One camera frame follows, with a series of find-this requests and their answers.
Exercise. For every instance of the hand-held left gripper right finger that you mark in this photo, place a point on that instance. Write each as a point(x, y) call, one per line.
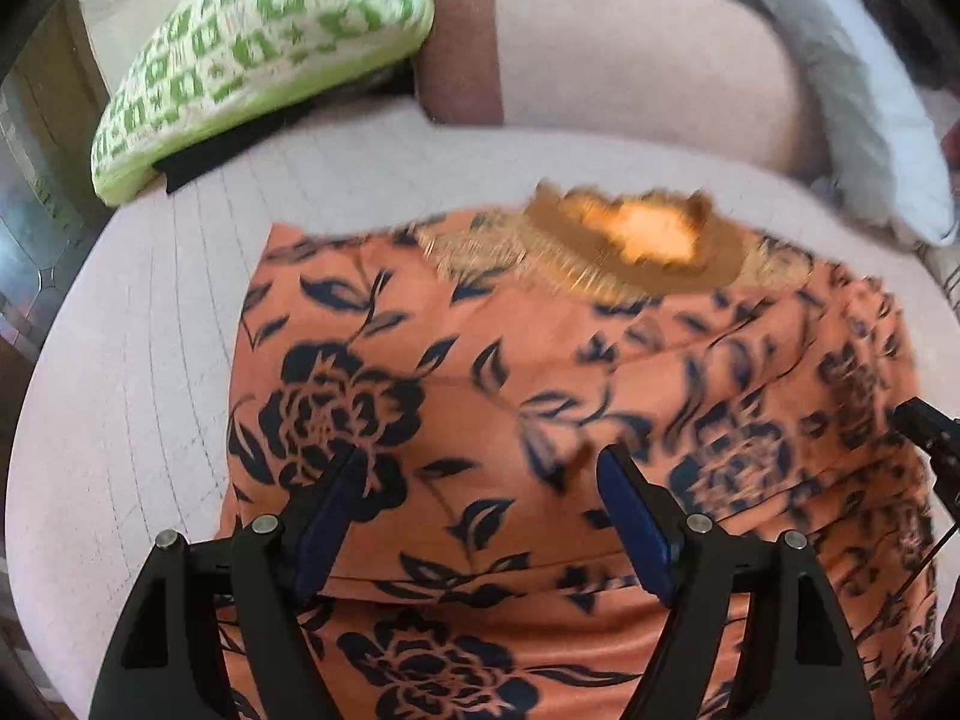
point(637, 517)

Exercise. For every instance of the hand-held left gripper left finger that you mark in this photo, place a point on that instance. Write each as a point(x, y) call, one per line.
point(330, 517)

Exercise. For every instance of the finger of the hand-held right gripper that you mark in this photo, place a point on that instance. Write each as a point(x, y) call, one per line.
point(926, 427)

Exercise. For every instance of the orange floral garment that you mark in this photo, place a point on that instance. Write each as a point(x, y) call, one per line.
point(487, 420)

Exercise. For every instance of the white pillow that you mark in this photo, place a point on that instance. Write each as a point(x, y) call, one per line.
point(862, 90)

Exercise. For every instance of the black cloth strip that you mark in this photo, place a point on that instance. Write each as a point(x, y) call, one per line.
point(195, 169)

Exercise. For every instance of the pink bolster cushion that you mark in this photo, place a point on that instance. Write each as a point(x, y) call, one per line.
point(637, 60)

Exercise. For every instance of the green patterned cushion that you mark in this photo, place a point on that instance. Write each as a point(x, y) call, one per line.
point(247, 52)

